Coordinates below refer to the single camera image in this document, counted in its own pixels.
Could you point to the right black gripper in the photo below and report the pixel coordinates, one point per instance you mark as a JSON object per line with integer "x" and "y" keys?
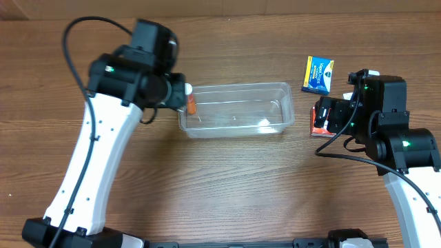
{"x": 326, "y": 112}

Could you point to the blue yellow VapoDrops box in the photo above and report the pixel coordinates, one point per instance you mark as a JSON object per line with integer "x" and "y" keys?
{"x": 318, "y": 75}

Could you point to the white medicine box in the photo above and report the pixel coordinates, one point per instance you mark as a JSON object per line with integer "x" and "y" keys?
{"x": 347, "y": 96}

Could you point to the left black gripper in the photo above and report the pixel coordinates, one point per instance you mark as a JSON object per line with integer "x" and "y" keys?
{"x": 178, "y": 95}

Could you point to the clear plastic container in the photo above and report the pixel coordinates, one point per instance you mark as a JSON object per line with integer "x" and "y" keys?
{"x": 247, "y": 109}

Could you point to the orange tube white cap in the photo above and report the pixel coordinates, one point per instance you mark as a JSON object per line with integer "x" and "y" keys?
{"x": 191, "y": 105}

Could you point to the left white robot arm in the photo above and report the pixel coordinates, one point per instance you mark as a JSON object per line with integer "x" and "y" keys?
{"x": 121, "y": 86}

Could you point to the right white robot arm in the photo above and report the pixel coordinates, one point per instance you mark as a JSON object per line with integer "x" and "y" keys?
{"x": 408, "y": 160}

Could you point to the red orange medicine box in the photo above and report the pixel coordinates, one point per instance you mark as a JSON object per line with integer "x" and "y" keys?
{"x": 319, "y": 131}

